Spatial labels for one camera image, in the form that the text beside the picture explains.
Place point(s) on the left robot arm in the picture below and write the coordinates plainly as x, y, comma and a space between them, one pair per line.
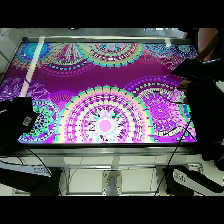
15, 120

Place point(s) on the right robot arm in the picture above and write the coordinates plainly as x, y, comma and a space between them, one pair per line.
206, 116

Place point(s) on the silver frame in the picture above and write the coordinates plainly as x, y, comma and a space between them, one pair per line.
110, 151

